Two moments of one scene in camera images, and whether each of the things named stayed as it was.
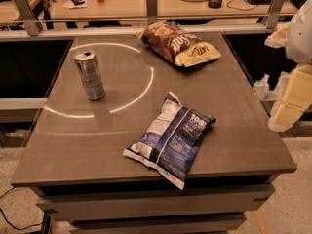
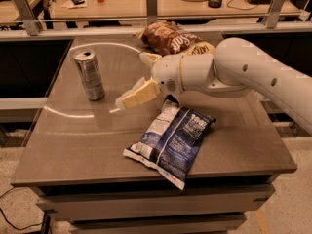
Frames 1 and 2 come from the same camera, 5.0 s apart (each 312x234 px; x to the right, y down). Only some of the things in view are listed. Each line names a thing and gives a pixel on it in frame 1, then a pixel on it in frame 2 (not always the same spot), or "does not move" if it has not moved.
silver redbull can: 90,73 does not move
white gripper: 300,39 -> 166,72
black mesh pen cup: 214,0 does not move
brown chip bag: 176,44 does not move
